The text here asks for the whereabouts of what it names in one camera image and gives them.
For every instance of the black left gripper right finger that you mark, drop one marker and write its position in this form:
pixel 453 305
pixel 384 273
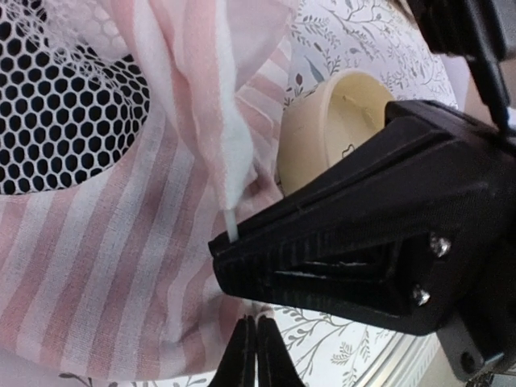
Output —
pixel 275 367

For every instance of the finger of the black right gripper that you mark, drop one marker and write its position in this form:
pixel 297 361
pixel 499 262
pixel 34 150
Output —
pixel 416 223

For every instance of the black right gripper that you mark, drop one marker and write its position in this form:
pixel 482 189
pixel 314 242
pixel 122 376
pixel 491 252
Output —
pixel 479 336

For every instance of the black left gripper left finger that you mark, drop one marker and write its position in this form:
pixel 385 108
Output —
pixel 237 366

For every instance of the white tent pole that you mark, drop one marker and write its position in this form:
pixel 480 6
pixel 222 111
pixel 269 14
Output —
pixel 231 225

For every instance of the pink striped pet tent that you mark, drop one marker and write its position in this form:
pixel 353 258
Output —
pixel 127 128

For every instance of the cream pet bowl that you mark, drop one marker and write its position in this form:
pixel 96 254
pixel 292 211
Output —
pixel 321 128

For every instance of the aluminium front rail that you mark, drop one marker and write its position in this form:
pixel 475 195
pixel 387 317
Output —
pixel 410 361

